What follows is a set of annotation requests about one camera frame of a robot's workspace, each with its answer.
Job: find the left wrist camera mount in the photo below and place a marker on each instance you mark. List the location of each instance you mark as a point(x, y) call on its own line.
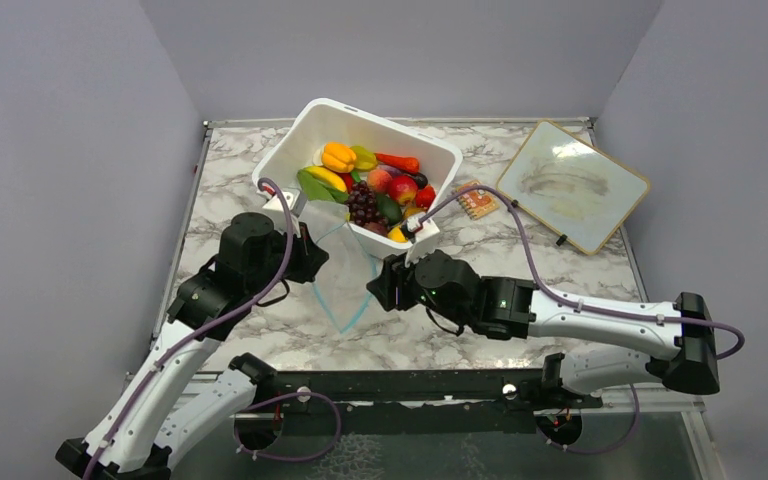
point(285, 213)

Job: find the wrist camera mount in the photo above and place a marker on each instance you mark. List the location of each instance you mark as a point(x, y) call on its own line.
point(285, 213)
point(423, 236)

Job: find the orange bell pepper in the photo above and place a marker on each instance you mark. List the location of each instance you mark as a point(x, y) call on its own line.
point(338, 158)

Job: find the yellow lemon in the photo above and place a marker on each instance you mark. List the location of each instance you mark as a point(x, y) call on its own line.
point(396, 235)

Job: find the red apple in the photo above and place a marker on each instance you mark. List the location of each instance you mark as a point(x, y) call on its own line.
point(402, 189)

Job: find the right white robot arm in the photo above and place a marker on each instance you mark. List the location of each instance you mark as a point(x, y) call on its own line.
point(672, 343)

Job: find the white plastic bin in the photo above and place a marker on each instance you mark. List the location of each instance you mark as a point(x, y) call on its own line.
point(325, 120)

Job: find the dark eggplant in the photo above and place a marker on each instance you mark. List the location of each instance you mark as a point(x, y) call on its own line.
point(419, 179)

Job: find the orange carrot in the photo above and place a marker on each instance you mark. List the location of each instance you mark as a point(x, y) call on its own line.
point(405, 164)

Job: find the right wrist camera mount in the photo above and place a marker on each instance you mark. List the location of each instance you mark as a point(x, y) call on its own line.
point(423, 236)

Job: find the wood framed whiteboard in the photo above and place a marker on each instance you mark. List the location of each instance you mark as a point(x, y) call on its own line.
point(571, 187)

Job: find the yellow banana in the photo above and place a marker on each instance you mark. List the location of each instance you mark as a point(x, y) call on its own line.
point(328, 177)

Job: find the red strawberry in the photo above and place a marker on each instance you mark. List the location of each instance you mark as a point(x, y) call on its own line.
point(425, 197)

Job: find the green avocado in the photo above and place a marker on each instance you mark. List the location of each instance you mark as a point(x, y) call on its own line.
point(389, 209)

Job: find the dark purple passion fruit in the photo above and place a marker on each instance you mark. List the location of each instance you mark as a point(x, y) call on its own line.
point(377, 228)

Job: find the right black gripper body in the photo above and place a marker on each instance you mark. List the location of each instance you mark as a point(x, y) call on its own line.
point(408, 292)

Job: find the green leaf vegetable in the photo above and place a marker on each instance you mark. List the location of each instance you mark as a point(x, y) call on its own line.
point(316, 190)

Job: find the peach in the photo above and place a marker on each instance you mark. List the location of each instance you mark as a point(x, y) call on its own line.
point(378, 180)

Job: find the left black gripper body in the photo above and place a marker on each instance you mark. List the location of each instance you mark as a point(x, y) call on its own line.
point(299, 268)

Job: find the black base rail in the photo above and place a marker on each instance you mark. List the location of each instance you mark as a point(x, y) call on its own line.
point(395, 402)

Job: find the clear zip top bag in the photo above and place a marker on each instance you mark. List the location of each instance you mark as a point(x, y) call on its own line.
point(340, 284)

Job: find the small orange fruit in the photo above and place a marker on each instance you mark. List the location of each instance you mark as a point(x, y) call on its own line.
point(412, 211)

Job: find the purple grape bunch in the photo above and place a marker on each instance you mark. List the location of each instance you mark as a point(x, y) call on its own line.
point(363, 206)

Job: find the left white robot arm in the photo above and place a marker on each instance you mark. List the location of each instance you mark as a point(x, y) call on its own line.
point(146, 435)

